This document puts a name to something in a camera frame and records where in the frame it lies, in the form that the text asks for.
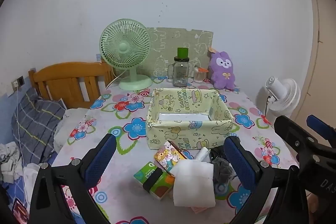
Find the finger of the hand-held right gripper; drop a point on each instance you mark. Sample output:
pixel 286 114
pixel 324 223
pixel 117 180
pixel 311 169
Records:
pixel 319 124
pixel 294 134

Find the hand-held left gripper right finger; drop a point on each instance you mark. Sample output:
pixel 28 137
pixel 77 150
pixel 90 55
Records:
pixel 239 161

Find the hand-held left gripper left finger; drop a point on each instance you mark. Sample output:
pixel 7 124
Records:
pixel 101 158

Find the grey sock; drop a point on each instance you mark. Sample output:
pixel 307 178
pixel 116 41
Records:
pixel 221 169

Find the black cloth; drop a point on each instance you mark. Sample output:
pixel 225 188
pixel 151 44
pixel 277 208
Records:
pixel 216 151

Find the translucent plastic bag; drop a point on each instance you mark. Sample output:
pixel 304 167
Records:
pixel 202 153

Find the white cotton pad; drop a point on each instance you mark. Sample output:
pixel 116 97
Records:
pixel 193 182

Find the yellow cartoon printed box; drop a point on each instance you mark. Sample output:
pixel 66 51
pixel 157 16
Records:
pixel 183 132

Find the green tissue pack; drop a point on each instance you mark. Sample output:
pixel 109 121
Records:
pixel 160 184

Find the yellow cartoon tissue pack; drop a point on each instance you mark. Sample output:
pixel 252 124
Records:
pixel 166 155

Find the floral tablecloth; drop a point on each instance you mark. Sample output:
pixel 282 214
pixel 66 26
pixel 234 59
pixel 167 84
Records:
pixel 126 187

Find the white clip fan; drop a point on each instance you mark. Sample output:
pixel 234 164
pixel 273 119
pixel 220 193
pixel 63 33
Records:
pixel 284 95

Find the beige door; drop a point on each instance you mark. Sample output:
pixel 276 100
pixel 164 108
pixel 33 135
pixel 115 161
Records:
pixel 325 56

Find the grey plaid pillow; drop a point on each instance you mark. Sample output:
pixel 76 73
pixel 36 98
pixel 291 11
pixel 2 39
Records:
pixel 34 119

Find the purple plush bunny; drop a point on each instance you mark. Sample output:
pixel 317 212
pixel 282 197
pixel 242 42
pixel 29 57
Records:
pixel 223 74

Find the crumpled white grey cloth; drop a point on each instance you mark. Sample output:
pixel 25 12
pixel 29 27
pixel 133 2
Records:
pixel 9 161

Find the wooden bed headboard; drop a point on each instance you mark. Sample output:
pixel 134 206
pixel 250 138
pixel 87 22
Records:
pixel 65 71

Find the cotton swab jar orange lid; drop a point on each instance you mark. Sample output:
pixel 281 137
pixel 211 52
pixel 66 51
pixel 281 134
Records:
pixel 199 75

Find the glass jar mug green lid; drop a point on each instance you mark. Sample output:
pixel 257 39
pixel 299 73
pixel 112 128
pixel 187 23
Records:
pixel 181 71

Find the green desk fan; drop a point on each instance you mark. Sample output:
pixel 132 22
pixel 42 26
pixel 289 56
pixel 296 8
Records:
pixel 123 47

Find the green cartoon printed board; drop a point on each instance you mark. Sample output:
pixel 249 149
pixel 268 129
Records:
pixel 178 37

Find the wall socket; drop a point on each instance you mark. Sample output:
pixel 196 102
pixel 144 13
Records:
pixel 18 81

